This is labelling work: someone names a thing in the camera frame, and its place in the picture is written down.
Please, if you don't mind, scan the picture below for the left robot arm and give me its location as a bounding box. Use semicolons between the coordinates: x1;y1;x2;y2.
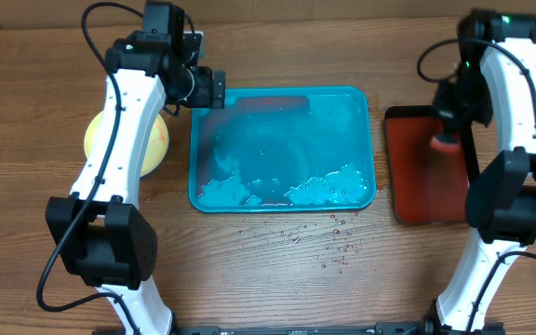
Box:
46;1;226;334

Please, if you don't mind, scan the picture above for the red black sponge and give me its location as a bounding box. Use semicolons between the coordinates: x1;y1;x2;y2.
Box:
430;133;462;154

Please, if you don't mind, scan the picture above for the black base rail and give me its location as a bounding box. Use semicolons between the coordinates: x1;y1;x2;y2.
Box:
91;320;506;335

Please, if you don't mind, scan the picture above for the yellow-green plate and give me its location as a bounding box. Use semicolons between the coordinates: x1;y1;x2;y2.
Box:
84;113;170;177

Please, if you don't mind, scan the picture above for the black red lacquer tray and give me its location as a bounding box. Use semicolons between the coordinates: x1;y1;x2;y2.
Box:
383;105;479;225

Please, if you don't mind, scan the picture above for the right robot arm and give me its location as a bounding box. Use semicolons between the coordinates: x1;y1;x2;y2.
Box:
422;9;536;334

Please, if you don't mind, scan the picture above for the teal plastic tray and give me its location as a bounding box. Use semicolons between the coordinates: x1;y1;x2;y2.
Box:
189;86;377;213

